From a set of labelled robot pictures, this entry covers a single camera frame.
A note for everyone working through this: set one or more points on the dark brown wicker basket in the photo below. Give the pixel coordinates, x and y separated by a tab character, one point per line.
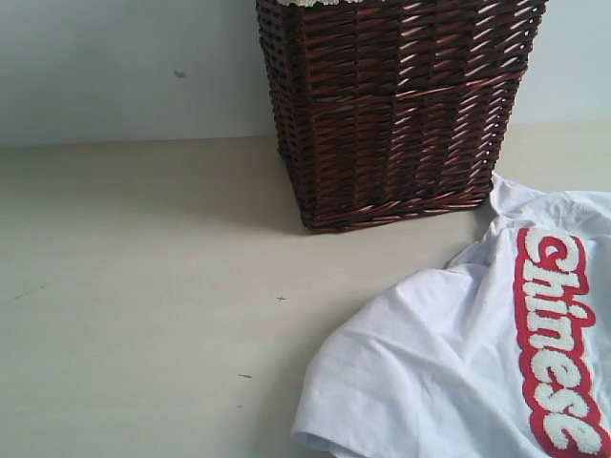
391	110

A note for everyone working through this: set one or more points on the white t-shirt red lettering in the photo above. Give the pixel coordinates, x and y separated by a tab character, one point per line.
503	353

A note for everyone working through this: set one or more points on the white lace basket liner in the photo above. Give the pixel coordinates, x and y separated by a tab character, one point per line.
314	3

